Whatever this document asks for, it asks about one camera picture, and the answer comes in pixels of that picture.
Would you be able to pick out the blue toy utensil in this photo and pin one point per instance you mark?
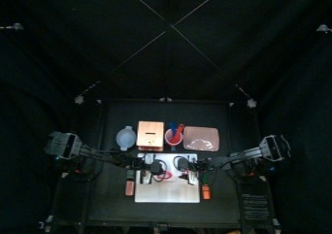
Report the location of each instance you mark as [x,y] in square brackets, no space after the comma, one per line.
[172,127]

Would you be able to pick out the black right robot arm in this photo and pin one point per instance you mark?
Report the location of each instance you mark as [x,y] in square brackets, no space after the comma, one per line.
[272,147]

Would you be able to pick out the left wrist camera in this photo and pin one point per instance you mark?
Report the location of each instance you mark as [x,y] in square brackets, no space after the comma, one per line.
[156,167]

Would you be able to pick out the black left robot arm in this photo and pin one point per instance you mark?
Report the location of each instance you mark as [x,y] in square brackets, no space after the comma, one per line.
[64,144]

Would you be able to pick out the orange block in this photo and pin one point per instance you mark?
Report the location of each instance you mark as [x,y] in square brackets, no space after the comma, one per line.
[130,187]
[206,192]

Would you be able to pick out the grey-blue bowl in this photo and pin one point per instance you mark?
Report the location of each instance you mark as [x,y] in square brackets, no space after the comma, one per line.
[126,138]

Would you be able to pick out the dark green block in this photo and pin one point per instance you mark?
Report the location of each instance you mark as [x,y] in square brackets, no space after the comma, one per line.
[130,174]

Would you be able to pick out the black printed label plate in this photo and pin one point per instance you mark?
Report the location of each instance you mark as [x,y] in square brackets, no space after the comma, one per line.
[255,205]

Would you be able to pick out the pink plastic tray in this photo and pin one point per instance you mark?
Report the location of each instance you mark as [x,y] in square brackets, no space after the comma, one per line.
[200,138]

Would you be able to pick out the small green object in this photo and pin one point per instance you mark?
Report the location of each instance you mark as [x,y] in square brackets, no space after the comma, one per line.
[204,179]

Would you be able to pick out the red toy utensil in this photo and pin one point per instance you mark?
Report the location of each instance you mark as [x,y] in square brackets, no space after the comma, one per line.
[180,129]

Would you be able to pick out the utensil cup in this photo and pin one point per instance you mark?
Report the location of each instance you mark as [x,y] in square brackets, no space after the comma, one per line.
[174,140]

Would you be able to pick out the wooden drawer box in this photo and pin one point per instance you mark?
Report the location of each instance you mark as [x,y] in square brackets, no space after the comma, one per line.
[150,134]

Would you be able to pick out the silver frame bracket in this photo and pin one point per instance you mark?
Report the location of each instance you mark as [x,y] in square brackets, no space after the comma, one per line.
[164,99]
[15,26]
[251,103]
[79,99]
[323,28]

